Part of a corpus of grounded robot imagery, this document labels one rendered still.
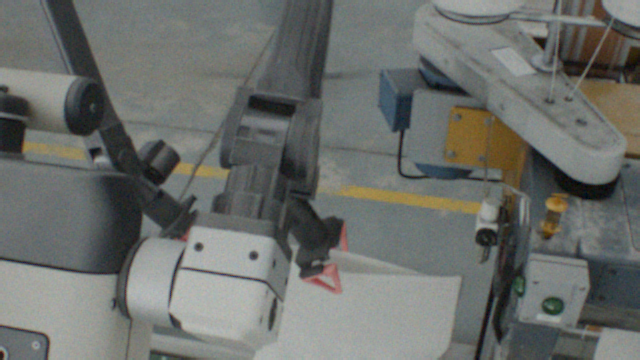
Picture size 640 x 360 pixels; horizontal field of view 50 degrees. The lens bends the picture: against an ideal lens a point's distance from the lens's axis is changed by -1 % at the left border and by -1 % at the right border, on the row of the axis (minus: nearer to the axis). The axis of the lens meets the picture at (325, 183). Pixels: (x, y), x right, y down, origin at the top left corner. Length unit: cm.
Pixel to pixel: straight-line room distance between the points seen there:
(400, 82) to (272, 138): 59
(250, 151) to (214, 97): 299
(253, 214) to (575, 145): 50
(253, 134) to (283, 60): 10
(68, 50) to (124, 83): 273
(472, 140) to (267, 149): 64
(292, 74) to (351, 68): 314
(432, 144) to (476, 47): 22
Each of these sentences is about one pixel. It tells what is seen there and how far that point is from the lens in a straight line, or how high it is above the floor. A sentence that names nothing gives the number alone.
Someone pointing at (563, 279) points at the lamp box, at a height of 133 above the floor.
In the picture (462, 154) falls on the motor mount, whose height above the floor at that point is 119.
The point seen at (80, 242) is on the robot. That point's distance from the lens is 71.
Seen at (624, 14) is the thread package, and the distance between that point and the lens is 111.
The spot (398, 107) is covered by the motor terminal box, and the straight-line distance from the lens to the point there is 130.
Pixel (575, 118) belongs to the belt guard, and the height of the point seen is 142.
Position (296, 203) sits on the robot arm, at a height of 123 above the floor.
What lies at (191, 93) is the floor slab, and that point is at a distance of 379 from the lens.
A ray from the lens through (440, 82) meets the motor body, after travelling 130.
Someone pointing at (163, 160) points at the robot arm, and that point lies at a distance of 131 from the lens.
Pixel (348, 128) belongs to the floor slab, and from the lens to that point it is 345.
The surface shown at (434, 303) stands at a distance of 131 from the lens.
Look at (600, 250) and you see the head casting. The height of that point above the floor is 133.
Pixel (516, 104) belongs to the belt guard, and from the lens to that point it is 110.
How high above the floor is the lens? 199
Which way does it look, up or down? 40 degrees down
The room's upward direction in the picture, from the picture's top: straight up
